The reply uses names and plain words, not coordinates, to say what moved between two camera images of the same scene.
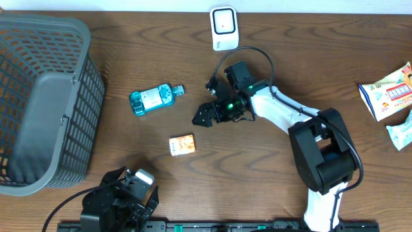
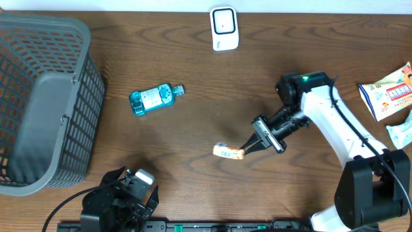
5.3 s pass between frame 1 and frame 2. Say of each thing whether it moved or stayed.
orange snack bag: stayed
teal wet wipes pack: stayed
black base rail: stayed
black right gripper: moved
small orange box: moved
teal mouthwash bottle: stayed
